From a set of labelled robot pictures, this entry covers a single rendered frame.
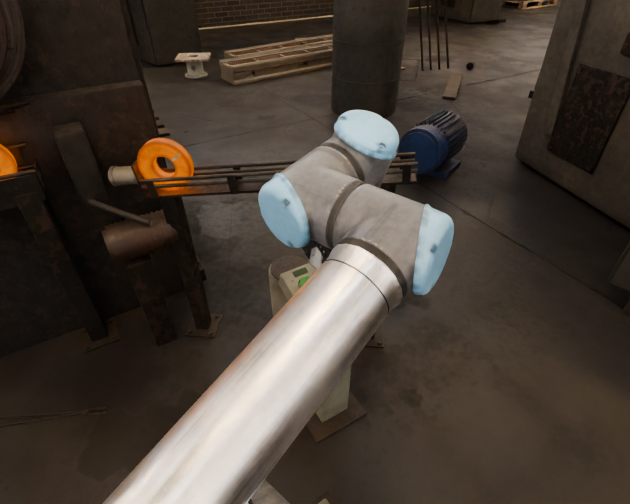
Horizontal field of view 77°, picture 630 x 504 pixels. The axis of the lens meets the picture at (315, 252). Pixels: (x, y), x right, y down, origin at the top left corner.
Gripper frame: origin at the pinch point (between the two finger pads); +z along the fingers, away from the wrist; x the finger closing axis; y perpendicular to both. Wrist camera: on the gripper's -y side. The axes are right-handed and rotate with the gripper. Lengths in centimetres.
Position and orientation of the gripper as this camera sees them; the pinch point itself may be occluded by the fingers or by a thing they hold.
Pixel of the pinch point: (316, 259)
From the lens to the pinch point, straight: 84.3
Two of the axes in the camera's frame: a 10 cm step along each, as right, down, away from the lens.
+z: -1.7, 5.5, 8.2
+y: 5.0, 7.6, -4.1
